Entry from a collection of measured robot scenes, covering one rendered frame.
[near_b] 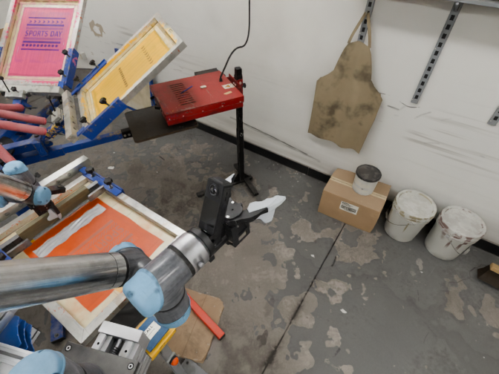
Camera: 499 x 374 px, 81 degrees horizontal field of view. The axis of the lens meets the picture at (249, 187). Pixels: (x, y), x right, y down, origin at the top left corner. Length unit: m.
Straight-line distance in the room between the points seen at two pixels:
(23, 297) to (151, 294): 0.18
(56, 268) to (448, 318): 2.50
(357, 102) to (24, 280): 2.30
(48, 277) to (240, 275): 1.95
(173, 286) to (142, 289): 0.05
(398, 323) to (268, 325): 0.92
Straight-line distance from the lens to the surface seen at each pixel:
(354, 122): 2.58
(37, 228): 1.72
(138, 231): 1.57
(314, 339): 2.29
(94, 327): 1.36
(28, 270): 0.57
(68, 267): 0.60
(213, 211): 0.57
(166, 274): 0.55
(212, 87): 2.30
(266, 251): 2.53
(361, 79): 2.44
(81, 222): 1.73
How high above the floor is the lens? 2.16
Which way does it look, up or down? 46 degrees down
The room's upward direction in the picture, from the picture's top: straight up
